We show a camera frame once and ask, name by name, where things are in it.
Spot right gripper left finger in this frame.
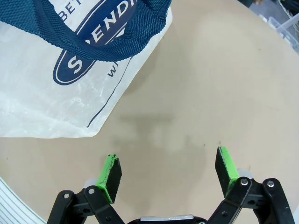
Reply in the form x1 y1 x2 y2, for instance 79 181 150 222
48 154 128 224

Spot white translucent navy-handled shopping bag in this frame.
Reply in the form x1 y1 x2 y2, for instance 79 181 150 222
0 0 173 139

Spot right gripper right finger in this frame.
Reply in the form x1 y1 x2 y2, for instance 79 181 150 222
206 146 294 224

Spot clear plastic storage bin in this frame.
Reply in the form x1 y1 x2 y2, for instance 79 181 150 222
267 16 299 52

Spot white ribbed panel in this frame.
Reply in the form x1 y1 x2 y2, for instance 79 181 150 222
0 177 47 224

